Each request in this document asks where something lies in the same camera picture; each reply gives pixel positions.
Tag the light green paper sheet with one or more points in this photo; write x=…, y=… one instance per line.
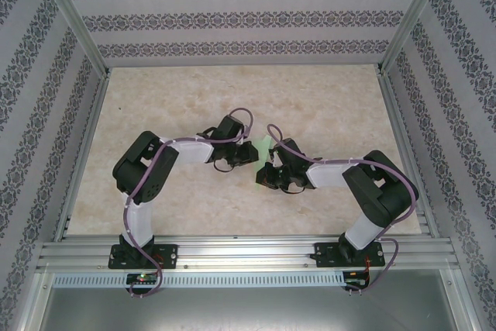
x=266, y=147

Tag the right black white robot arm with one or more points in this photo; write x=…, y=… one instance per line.
x=379, y=195

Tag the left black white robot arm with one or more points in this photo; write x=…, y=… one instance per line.
x=143, y=168

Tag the grey sheet metal tray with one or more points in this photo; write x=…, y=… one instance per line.
x=248, y=311

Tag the circuit board with blue light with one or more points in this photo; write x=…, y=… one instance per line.
x=354, y=277

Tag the circuit board with green light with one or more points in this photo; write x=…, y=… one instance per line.
x=141, y=279

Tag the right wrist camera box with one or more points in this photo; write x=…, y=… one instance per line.
x=276, y=158

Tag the long aluminium mounting rail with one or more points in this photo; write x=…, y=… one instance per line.
x=248, y=251

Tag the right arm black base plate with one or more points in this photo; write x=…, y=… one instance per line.
x=323, y=253

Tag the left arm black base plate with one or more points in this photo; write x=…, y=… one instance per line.
x=168, y=255

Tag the aluminium table side rail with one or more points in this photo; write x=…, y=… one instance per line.
x=83, y=152
x=395, y=114

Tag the aluminium frame post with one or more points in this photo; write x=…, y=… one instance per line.
x=415, y=9
x=70, y=9

